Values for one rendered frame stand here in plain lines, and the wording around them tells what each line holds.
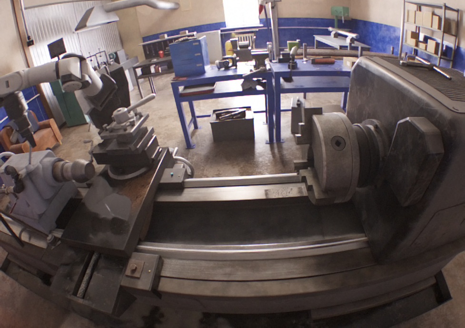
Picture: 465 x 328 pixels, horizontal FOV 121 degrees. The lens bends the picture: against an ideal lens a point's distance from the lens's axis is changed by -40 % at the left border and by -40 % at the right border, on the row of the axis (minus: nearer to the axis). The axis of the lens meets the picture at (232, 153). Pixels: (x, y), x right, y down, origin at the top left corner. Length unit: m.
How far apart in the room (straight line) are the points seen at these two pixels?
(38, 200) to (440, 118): 1.23
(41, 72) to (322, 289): 1.10
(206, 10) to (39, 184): 7.17
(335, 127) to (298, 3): 7.28
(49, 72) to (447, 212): 1.23
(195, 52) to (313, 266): 2.25
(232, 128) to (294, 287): 2.23
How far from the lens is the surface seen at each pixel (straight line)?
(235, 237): 0.88
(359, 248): 0.78
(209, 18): 7.60
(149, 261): 0.74
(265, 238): 0.87
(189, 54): 2.50
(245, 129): 2.68
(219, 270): 0.70
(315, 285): 0.69
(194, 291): 0.70
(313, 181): 0.55
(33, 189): 0.98
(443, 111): 0.48
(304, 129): 0.59
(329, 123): 0.55
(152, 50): 5.02
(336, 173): 0.52
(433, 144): 0.45
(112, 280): 0.77
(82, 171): 0.81
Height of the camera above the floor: 1.47
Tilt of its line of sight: 36 degrees down
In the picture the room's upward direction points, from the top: 8 degrees counter-clockwise
